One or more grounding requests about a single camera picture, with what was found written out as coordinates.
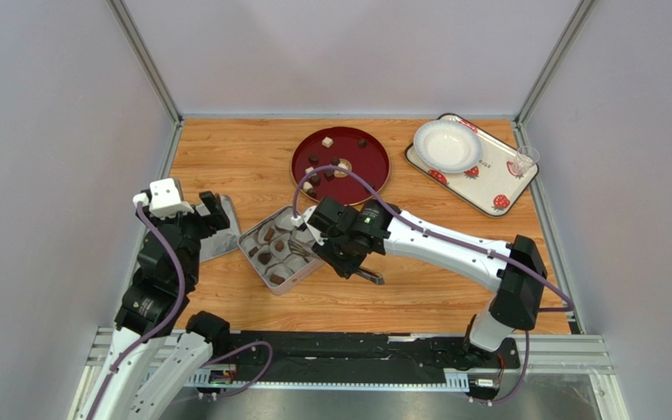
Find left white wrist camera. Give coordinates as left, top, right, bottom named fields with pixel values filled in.
left=132, top=178, right=194, bottom=219

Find brown chocolate bar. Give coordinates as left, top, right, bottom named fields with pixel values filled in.
left=269, top=274, right=286, bottom=285
left=263, top=228, right=276, bottom=242

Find strawberry pattern tray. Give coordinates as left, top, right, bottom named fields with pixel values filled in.
left=404, top=113, right=539, bottom=218

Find square tin box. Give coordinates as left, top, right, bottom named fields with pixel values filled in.
left=238, top=206, right=325, bottom=296

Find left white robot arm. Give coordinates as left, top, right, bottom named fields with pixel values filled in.
left=77, top=189, right=236, bottom=419

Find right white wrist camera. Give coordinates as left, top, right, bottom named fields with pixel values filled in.
left=290, top=206, right=320, bottom=240

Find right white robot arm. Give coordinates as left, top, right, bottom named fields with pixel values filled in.
left=303, top=198, right=548, bottom=353

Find silver tin lid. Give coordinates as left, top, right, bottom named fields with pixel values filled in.
left=199, top=195, right=242, bottom=263

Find white paper bowl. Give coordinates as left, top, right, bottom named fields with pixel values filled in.
left=413, top=120, right=483, bottom=173

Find dark chocolate bottom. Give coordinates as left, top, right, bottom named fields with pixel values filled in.
left=257, top=252, right=272, bottom=265

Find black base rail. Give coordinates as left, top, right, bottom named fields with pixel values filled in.
left=215, top=331, right=522, bottom=385

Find metal tongs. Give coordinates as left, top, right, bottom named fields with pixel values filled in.
left=288, top=239, right=385, bottom=285

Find red round tray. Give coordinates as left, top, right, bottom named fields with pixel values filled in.
left=290, top=127, right=391, bottom=205

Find clear plastic cup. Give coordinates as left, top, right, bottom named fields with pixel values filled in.
left=511, top=146, right=540, bottom=177

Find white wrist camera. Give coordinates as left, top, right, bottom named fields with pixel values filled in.
left=290, top=206, right=320, bottom=240
left=132, top=178, right=194, bottom=219

